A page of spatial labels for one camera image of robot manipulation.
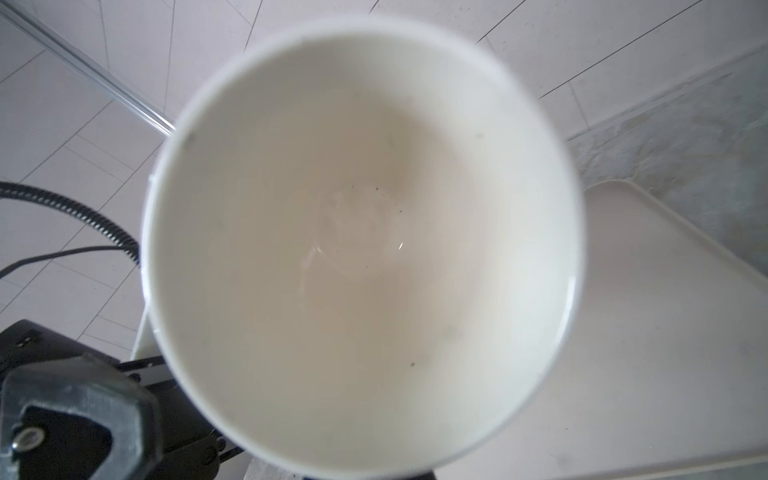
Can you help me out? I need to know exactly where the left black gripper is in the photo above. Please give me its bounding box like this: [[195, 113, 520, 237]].
[[1, 354, 243, 479]]

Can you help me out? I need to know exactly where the grey mug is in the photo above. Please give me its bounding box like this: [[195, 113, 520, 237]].
[[141, 16, 586, 479]]

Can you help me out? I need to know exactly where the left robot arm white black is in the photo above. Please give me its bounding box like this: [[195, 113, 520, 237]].
[[1, 320, 243, 479]]

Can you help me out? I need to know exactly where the beige rectangular tray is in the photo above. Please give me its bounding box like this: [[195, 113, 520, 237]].
[[436, 181, 767, 479]]

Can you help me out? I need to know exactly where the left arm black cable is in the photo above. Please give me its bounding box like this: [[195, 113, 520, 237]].
[[0, 181, 142, 280]]

